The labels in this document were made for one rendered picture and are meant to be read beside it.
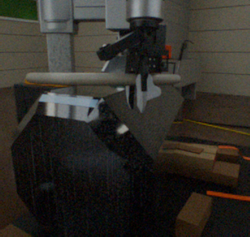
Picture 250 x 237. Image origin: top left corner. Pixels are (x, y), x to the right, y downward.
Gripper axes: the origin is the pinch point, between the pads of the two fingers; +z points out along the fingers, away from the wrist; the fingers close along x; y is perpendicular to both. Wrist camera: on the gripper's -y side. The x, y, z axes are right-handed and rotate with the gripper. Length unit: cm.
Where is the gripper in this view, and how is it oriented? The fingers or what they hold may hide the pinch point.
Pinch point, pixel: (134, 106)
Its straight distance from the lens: 60.5
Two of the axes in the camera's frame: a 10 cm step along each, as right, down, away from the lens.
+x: -4.1, -1.9, 9.0
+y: 9.1, -0.6, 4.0
